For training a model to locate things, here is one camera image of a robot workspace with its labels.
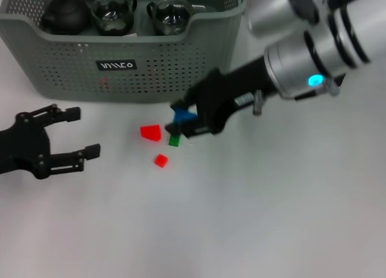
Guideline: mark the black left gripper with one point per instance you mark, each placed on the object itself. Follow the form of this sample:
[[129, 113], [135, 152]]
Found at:
[[24, 148]]

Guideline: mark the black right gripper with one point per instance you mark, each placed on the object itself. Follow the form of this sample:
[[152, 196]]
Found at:
[[229, 88]]

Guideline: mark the blue square toy plate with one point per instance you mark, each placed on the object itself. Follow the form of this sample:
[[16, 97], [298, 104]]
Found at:
[[181, 115]]

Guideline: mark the green toy brick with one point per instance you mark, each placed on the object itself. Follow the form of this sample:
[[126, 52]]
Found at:
[[174, 141]]

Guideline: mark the red sloped toy block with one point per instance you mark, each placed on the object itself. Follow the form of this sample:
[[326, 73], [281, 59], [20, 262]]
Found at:
[[150, 131]]

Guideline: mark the small red square block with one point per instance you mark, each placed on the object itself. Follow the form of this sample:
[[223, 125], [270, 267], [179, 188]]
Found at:
[[160, 160]]

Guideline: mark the glass teacup with black holder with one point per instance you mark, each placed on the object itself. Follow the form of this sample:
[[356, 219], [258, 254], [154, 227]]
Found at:
[[113, 15], [169, 15]]

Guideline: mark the grey-green perforated storage bin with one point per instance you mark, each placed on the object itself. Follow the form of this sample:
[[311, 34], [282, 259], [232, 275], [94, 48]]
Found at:
[[150, 64]]

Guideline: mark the black clay teapot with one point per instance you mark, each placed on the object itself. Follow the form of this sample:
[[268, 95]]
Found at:
[[67, 14]]

